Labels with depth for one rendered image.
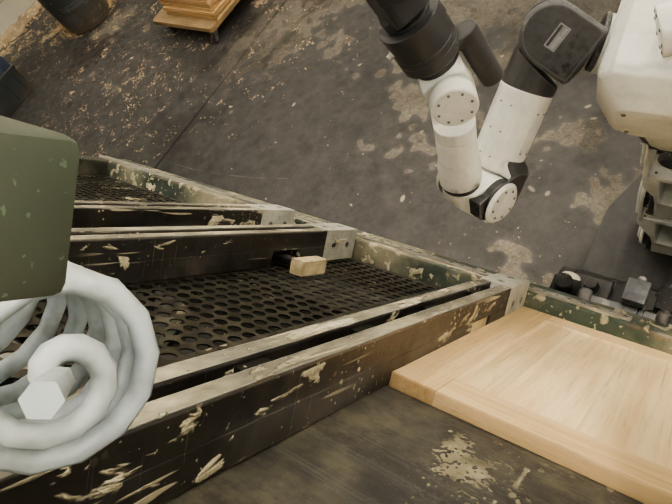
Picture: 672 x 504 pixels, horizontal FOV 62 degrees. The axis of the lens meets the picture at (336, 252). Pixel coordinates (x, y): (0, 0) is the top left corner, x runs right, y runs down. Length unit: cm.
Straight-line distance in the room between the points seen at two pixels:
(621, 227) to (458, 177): 124
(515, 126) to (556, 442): 55
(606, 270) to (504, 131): 112
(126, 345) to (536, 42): 84
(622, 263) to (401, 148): 115
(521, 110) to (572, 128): 163
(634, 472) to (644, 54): 57
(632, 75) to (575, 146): 164
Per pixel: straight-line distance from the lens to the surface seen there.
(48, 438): 18
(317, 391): 54
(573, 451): 63
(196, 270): 96
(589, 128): 262
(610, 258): 207
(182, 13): 413
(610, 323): 117
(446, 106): 81
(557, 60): 97
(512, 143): 101
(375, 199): 256
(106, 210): 106
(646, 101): 94
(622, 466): 64
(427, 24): 76
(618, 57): 94
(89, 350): 17
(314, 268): 109
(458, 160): 92
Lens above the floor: 197
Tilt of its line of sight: 53 degrees down
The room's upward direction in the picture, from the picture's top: 34 degrees counter-clockwise
